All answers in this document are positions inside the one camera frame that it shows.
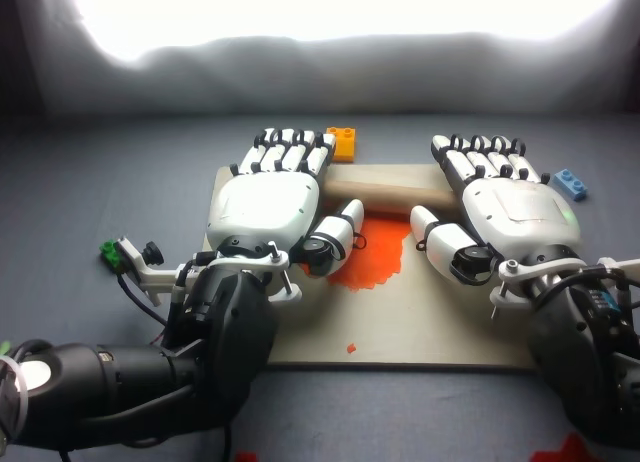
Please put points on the flattened orange dough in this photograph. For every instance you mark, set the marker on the flattened orange dough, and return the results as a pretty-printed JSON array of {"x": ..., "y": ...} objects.
[{"x": 380, "y": 252}]

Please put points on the white backdrop sheet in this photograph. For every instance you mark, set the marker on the white backdrop sheet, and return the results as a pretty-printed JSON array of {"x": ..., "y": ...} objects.
[{"x": 300, "y": 82}]

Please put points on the wooden rolling pin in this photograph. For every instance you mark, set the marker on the wooden rolling pin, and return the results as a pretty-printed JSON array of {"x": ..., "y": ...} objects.
[{"x": 390, "y": 194}]

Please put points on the blue toy brick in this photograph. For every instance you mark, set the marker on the blue toy brick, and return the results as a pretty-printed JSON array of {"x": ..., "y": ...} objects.
[{"x": 570, "y": 184}]

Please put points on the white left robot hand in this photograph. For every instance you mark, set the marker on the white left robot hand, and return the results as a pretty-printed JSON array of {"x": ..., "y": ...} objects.
[{"x": 265, "y": 207}]

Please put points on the small orange dough crumb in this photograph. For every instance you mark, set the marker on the small orange dough crumb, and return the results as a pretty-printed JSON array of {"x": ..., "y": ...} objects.
[{"x": 352, "y": 348}]

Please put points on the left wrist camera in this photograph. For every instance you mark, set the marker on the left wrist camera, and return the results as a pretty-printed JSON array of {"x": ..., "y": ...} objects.
[{"x": 150, "y": 253}]

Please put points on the red toy brick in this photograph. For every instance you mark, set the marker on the red toy brick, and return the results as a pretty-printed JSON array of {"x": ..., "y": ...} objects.
[{"x": 245, "y": 456}]

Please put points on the red star shape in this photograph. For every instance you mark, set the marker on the red star shape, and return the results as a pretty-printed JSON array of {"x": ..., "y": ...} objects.
[{"x": 560, "y": 452}]

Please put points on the grey table cloth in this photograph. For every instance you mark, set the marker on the grey table cloth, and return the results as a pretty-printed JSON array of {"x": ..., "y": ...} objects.
[{"x": 100, "y": 147}]

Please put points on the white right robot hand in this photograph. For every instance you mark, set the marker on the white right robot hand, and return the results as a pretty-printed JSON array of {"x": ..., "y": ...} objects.
[{"x": 520, "y": 217}]

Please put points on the yellow toy brick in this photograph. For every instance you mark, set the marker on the yellow toy brick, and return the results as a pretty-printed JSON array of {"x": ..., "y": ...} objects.
[{"x": 346, "y": 147}]

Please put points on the light wooden board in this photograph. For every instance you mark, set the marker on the light wooden board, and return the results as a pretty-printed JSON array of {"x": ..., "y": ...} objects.
[{"x": 450, "y": 307}]

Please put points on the green toy brick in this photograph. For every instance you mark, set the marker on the green toy brick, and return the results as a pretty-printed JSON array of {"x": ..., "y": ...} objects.
[{"x": 107, "y": 252}]

